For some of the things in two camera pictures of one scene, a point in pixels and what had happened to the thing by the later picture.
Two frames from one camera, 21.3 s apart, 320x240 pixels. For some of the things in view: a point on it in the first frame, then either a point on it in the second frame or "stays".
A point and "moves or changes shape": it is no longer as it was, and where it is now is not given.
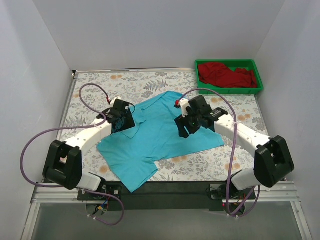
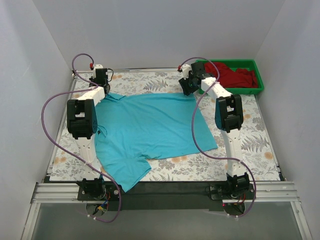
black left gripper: (127, 121) to (99, 84)
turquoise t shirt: (155, 137) moves or changes shape
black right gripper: (185, 124) to (186, 86)
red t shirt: (220, 74) stays
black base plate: (166, 196) stays
